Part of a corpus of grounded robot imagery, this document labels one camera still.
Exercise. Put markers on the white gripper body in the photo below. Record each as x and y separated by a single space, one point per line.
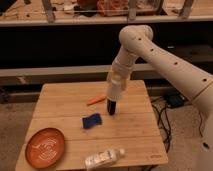
116 85

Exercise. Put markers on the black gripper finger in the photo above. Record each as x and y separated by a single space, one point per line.
111 107

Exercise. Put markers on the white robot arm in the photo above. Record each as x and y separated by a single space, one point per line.
194 83

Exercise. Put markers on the blue eraser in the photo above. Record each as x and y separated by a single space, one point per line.
92 120

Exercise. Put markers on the orange ceramic plate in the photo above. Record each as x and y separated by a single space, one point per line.
45 148

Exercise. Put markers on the orange carrot toy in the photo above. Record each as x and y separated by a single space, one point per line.
96 100

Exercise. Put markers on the clear plastic bottle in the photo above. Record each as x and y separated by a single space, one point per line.
105 158

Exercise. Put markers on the black power adapter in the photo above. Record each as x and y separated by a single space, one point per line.
174 100

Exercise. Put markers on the metal shelf rack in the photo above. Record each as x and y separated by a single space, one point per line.
45 41

